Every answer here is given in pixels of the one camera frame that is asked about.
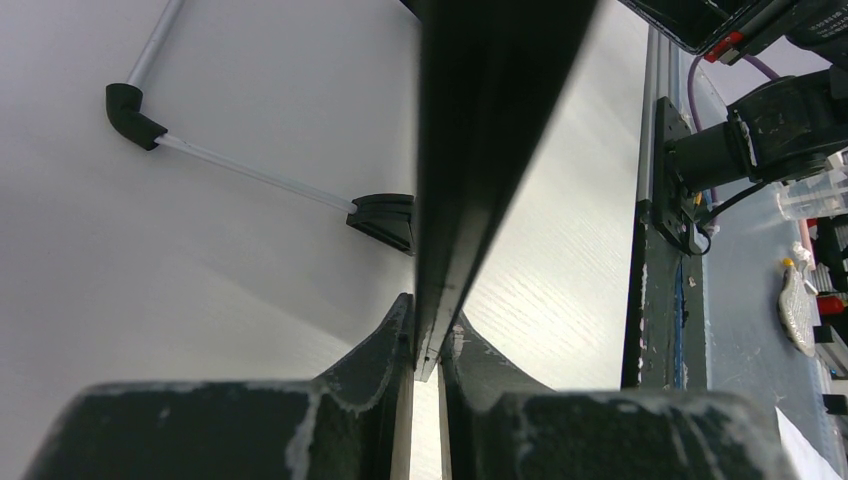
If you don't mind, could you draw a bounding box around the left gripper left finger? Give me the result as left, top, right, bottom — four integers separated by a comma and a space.
25, 293, 414, 479

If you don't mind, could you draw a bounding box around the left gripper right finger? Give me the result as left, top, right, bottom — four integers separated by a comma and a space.
440, 317, 795, 479

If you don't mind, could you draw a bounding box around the whiteboard with black frame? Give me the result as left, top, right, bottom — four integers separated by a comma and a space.
105, 1, 597, 381

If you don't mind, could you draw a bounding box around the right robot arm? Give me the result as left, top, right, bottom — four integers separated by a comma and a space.
626, 1, 847, 256

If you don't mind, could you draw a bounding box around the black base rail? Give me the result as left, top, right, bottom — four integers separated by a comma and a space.
620, 200, 708, 391

